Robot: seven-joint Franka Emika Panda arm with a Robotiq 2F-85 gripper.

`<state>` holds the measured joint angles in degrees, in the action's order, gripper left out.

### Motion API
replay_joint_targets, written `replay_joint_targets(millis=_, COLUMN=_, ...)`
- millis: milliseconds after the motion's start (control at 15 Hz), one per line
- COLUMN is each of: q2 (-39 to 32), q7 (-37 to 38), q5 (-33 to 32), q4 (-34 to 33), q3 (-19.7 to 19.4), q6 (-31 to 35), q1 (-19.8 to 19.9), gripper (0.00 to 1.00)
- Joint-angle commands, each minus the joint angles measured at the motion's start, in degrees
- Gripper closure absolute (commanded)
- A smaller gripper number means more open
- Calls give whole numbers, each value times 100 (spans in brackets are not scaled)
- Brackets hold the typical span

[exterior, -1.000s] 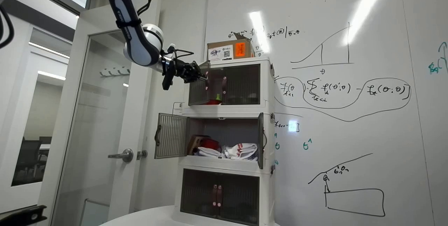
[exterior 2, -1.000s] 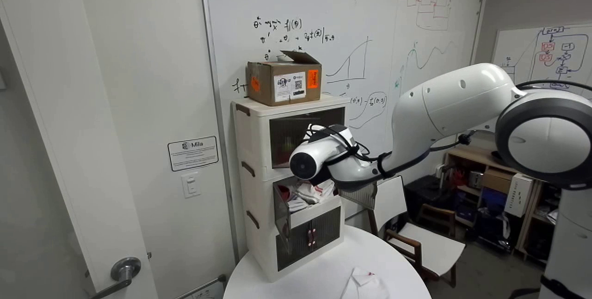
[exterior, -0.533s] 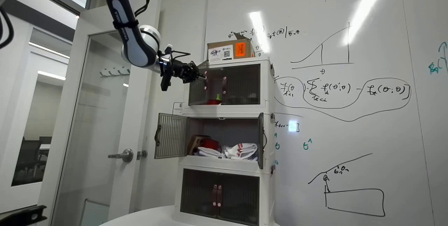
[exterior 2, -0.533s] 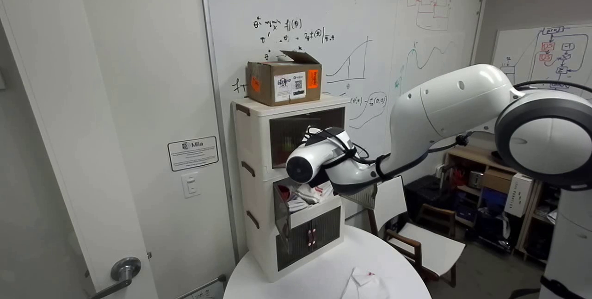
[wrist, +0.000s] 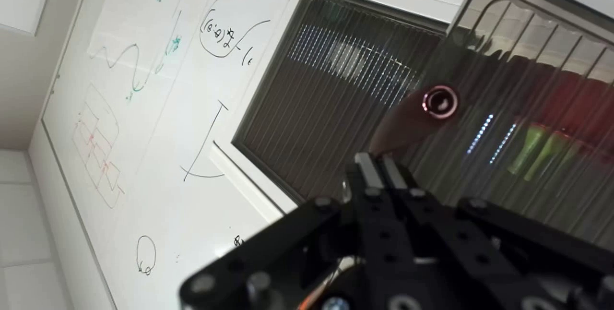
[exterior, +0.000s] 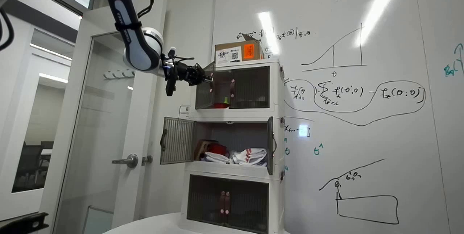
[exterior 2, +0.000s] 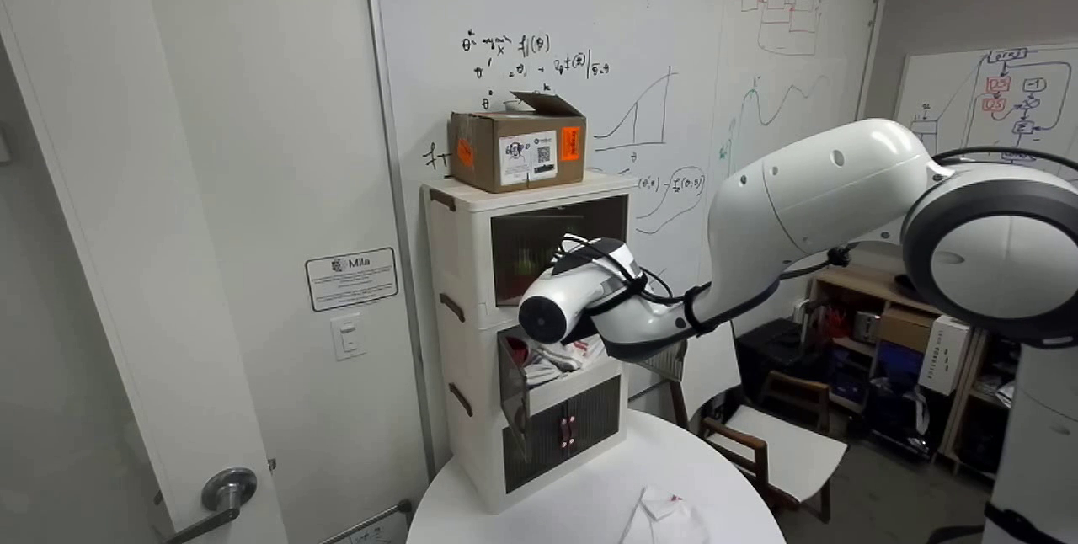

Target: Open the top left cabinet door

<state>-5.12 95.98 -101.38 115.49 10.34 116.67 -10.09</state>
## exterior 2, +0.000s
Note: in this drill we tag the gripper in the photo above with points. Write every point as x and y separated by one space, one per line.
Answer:
585 255

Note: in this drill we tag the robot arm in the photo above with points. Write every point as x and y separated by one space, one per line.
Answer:
808 190

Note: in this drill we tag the dark translucent cabinet door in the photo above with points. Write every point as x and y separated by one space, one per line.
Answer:
596 426
511 397
602 220
530 451
522 253

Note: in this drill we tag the white stacked storage cabinet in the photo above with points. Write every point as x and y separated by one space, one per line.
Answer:
463 359

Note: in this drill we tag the white room door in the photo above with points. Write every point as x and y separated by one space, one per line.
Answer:
109 232

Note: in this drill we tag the heap of white cloths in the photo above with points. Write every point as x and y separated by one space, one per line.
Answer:
552 361

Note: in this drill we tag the brown cardboard box with labels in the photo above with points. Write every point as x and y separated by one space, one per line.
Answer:
488 152

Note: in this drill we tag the white paper sheet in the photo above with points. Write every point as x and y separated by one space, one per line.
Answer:
665 519

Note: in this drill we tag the wooden chair with white seat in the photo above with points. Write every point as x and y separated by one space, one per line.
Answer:
783 451

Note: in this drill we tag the wooden shelf with clutter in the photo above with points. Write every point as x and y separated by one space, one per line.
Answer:
893 359

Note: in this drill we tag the small whiteboard with diagram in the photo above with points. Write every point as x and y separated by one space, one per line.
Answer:
952 98

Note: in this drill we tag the large wall whiteboard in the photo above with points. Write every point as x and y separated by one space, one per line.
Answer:
674 39

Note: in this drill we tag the white wall sign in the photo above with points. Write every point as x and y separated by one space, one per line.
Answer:
351 279

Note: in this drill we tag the white light switch plate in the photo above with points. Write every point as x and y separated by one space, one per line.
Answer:
348 337

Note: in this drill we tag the metal rail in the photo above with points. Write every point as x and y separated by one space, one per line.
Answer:
370 523

